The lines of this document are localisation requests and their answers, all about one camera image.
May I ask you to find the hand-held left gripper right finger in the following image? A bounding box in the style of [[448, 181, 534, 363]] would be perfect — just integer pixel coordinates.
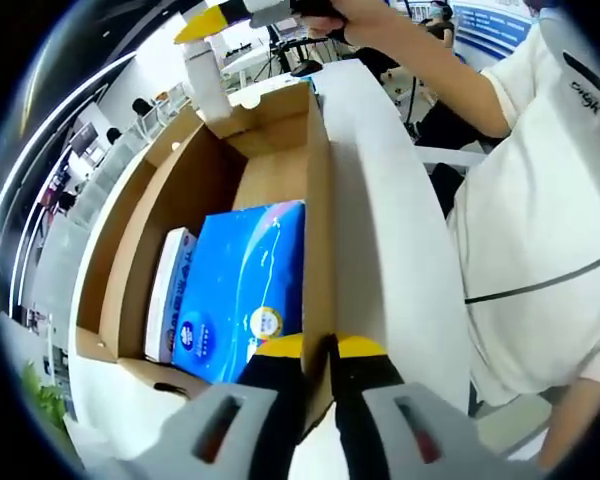
[[328, 334, 530, 480]]

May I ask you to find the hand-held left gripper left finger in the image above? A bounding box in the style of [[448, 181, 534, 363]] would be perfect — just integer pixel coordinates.
[[123, 333, 312, 480]]

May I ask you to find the white bottle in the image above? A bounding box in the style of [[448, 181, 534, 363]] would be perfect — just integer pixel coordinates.
[[183, 40, 235, 126]]

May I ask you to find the blue tissue pack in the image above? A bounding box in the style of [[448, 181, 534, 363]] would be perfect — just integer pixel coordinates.
[[170, 199, 306, 385]]

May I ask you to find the white medicine box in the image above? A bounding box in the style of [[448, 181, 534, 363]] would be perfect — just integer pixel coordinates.
[[144, 227, 199, 364]]

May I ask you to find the brown cardboard shoe box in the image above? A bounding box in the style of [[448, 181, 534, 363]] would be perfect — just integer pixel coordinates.
[[74, 82, 341, 441]]

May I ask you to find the person's right hand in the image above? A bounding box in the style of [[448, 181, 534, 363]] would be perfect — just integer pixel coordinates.
[[298, 0, 387, 47]]

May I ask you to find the black tripod stand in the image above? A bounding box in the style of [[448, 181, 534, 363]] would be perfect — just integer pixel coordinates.
[[252, 37, 341, 84]]

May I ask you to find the potted green plant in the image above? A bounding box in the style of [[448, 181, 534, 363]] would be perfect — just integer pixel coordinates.
[[19, 360, 70, 432]]

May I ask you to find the white chest-worn device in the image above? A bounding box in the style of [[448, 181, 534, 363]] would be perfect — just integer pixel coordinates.
[[542, 27, 600, 146]]

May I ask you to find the black device cable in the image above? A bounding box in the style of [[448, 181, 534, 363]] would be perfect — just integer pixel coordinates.
[[463, 247, 600, 305]]

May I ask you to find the blue wall poster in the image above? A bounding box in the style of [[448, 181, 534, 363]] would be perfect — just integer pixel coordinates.
[[452, 2, 534, 60]]

